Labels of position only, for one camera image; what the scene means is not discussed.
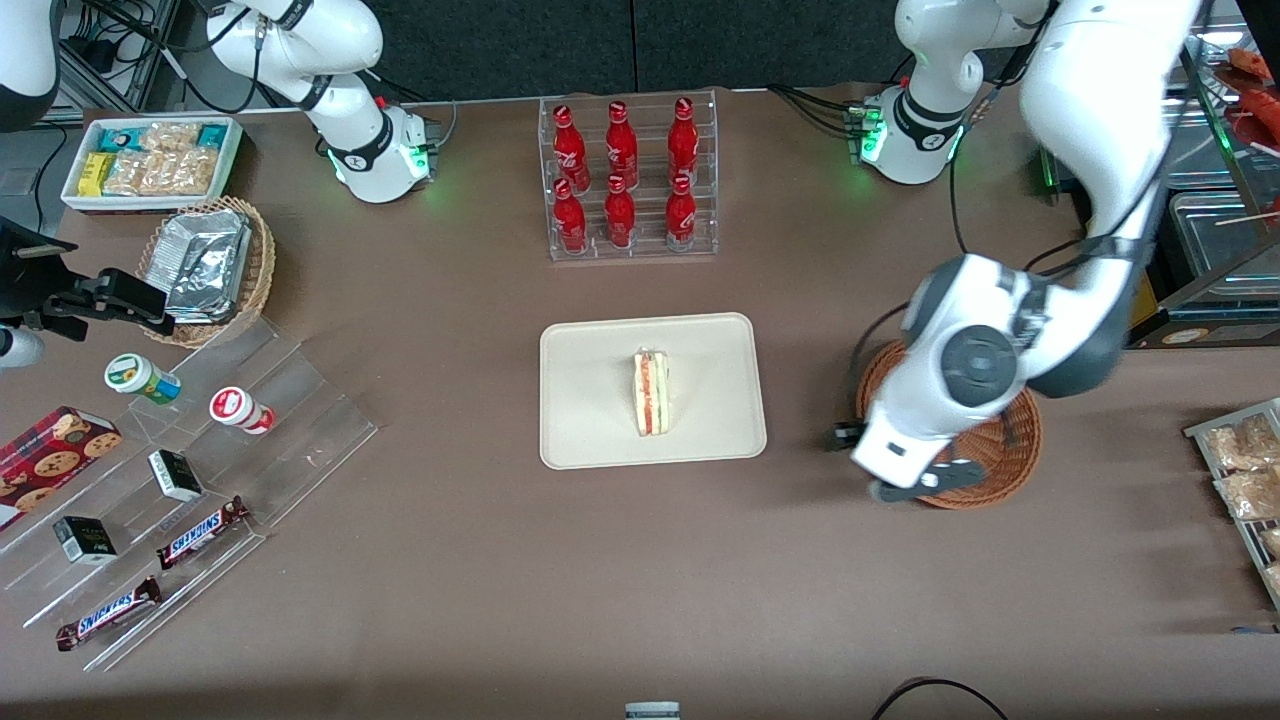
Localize clear bag of crackers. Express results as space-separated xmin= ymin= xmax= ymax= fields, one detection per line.
xmin=140 ymin=147 xmax=219 ymax=197
xmin=140 ymin=121 xmax=202 ymax=157
xmin=104 ymin=150 xmax=147 ymax=197

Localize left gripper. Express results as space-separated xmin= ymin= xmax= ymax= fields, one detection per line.
xmin=825 ymin=393 xmax=960 ymax=491

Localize green lidded cup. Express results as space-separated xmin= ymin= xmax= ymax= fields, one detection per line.
xmin=104 ymin=353 xmax=183 ymax=406

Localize red lidded cup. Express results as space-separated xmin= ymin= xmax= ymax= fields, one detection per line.
xmin=209 ymin=386 xmax=276 ymax=436

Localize tray of snack bags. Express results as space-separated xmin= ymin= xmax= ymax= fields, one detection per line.
xmin=1184 ymin=398 xmax=1280 ymax=613

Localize white snack bin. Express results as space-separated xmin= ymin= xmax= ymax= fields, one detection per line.
xmin=61 ymin=116 xmax=245 ymax=215

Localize clear acrylic bottle rack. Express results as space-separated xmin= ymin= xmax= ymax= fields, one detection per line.
xmin=538 ymin=90 xmax=720 ymax=263

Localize triangle sandwich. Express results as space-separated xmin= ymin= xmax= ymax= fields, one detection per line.
xmin=631 ymin=346 xmax=672 ymax=439

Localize aluminium frame with cables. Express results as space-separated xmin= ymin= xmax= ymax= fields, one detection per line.
xmin=55 ymin=0 xmax=186 ymax=113

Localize black floor cable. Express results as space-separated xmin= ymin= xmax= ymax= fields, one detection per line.
xmin=870 ymin=677 xmax=1011 ymax=720

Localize orange food in warmer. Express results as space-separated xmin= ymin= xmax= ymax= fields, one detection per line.
xmin=1222 ymin=46 xmax=1280 ymax=151

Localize clear acrylic step display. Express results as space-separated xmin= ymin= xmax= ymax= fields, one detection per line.
xmin=0 ymin=318 xmax=379 ymax=673

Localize large round wicker basket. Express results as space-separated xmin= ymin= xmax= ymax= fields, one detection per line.
xmin=855 ymin=340 xmax=1043 ymax=511

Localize red cola bottle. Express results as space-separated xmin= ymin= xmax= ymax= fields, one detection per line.
xmin=667 ymin=97 xmax=700 ymax=187
xmin=605 ymin=100 xmax=640 ymax=191
xmin=665 ymin=175 xmax=698 ymax=252
xmin=603 ymin=175 xmax=638 ymax=250
xmin=553 ymin=104 xmax=592 ymax=193
xmin=553 ymin=178 xmax=589 ymax=255

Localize silver foil pack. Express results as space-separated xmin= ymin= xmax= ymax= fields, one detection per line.
xmin=160 ymin=210 xmax=253 ymax=276
xmin=162 ymin=250 xmax=244 ymax=325

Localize small black box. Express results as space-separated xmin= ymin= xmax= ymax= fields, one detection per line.
xmin=53 ymin=516 xmax=119 ymax=566
xmin=148 ymin=449 xmax=205 ymax=503

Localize black food warmer machine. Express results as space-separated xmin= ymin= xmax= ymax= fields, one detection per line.
xmin=1038 ymin=20 xmax=1280 ymax=351

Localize small wicker basket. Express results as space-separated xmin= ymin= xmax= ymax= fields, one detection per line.
xmin=136 ymin=196 xmax=277 ymax=349

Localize black left base cables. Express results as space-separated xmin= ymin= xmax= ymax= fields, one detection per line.
xmin=768 ymin=84 xmax=866 ymax=139

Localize red cookie box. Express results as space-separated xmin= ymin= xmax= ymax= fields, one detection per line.
xmin=0 ymin=405 xmax=123 ymax=532

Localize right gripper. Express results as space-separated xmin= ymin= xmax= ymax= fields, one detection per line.
xmin=0 ymin=217 xmax=175 ymax=337

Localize snickers bar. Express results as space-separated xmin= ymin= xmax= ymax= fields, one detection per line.
xmin=56 ymin=576 xmax=163 ymax=652
xmin=156 ymin=496 xmax=251 ymax=571

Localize cream plastic tray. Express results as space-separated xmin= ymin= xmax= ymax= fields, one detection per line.
xmin=539 ymin=312 xmax=768 ymax=471

